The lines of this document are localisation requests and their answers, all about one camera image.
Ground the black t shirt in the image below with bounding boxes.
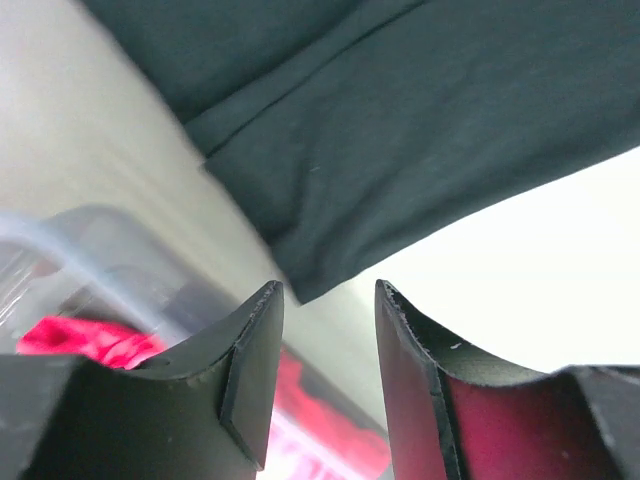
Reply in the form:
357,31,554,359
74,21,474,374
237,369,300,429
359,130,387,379
86,1,639,303

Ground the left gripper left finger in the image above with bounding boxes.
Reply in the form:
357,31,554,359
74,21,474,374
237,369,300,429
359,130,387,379
20,281,284,479

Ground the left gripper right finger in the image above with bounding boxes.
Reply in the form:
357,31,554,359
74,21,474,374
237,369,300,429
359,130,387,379
375,280,639,479

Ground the magenta t shirt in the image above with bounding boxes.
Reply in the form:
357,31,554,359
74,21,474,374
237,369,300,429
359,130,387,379
15,316,391,479

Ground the clear plastic bin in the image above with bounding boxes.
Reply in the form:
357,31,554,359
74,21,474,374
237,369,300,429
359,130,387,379
1,206,381,479

